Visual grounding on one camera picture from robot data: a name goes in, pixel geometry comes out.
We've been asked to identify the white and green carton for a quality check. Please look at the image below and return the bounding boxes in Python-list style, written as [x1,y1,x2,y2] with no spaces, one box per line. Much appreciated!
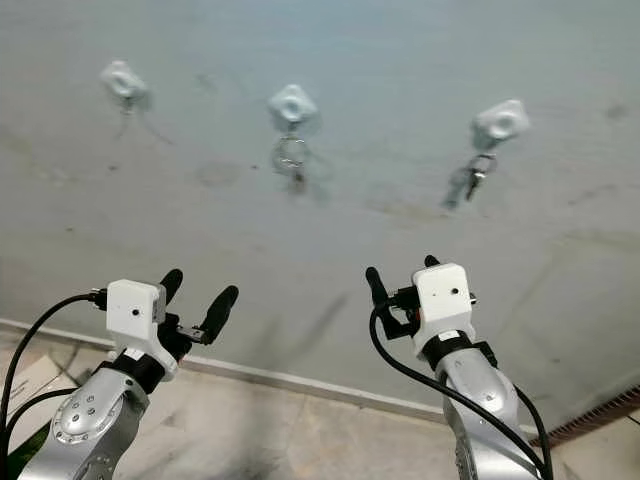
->
[0,352,71,480]

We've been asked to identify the brown floor drain grate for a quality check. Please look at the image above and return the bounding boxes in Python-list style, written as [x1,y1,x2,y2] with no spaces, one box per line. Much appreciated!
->
[530,383,640,448]

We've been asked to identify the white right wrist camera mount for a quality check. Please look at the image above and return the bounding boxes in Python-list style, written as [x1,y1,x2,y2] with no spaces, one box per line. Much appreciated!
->
[412,262,477,346]

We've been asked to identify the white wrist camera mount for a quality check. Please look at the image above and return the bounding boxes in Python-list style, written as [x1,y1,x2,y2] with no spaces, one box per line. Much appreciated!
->
[105,279,176,379]
[412,262,477,346]

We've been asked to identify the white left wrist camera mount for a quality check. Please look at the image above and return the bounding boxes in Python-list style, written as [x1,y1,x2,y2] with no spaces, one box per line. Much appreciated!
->
[105,279,176,379]

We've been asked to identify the dark keys on ring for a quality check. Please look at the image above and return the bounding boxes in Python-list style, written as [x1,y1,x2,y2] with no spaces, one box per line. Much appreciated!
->
[443,150,499,209]

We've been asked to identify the silver ring with small key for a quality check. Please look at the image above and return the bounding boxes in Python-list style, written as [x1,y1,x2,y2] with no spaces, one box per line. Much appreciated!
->
[270,132,311,196]

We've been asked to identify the white wall hook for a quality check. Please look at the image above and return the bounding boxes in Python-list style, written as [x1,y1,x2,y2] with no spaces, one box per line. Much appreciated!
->
[99,59,151,136]
[268,83,319,129]
[473,98,532,149]

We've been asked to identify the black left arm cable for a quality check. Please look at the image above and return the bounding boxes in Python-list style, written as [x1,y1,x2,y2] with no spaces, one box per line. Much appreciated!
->
[0,288,111,480]

